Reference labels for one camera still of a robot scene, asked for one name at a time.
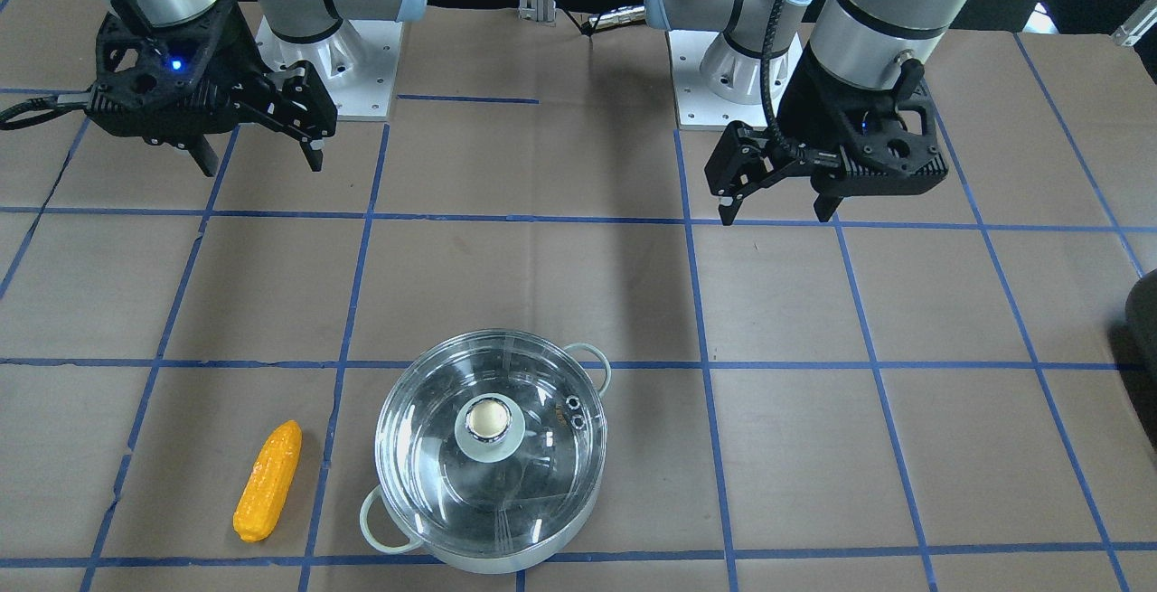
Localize pale green electric pot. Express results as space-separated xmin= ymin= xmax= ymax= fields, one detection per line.
xmin=360 ymin=330 xmax=613 ymax=575

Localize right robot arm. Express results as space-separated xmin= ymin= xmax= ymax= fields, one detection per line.
xmin=59 ymin=0 xmax=428 ymax=176

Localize yellow corn cob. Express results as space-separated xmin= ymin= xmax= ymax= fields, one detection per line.
xmin=233 ymin=419 xmax=303 ymax=543

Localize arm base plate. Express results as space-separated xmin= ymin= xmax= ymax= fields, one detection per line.
xmin=668 ymin=31 xmax=767 ymax=131
xmin=256 ymin=19 xmax=406 ymax=123

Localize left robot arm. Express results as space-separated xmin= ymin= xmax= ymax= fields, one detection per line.
xmin=644 ymin=0 xmax=966 ymax=225

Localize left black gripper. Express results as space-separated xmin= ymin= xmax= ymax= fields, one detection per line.
xmin=705 ymin=56 xmax=869 ymax=224

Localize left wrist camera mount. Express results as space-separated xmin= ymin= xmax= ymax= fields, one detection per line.
xmin=804 ymin=50 xmax=949 ymax=198

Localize glass pot lid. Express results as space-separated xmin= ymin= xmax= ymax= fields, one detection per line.
xmin=375 ymin=330 xmax=607 ymax=550

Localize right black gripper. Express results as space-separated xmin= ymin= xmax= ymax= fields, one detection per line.
xmin=180 ymin=5 xmax=338 ymax=179

